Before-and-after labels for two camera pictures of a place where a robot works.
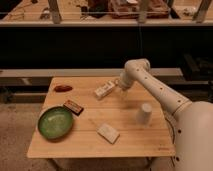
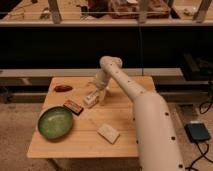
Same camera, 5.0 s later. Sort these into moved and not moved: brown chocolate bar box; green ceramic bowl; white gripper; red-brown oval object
Moved: white gripper
Not moved: red-brown oval object; green ceramic bowl; brown chocolate bar box
